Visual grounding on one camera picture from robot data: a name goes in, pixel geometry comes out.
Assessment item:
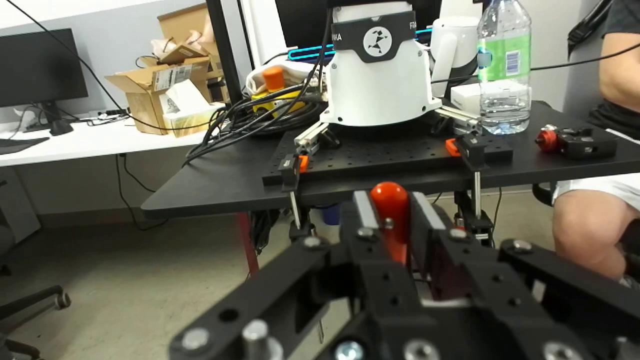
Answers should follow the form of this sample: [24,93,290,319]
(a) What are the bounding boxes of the bundle of black cables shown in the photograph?
[182,37,337,167]

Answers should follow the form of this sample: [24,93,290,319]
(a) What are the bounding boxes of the seated person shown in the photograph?
[551,0,640,282]

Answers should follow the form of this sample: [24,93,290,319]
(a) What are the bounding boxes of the black computer monitor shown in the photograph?
[0,27,89,135]

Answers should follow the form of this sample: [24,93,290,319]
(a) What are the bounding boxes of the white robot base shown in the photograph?
[321,0,442,127]

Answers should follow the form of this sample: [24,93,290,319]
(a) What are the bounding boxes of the cardboard box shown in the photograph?
[108,4,225,135]

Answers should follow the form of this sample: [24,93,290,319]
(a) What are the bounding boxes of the black workbench table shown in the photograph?
[140,98,640,282]

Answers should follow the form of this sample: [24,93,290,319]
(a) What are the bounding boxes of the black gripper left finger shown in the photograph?
[338,190,428,360]

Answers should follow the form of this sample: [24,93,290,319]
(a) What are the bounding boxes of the black office chair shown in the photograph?
[0,226,74,360]

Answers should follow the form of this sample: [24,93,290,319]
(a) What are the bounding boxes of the clear water bottle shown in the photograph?
[478,0,532,135]

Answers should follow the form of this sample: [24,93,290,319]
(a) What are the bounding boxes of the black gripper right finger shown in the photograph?
[411,192,534,327]

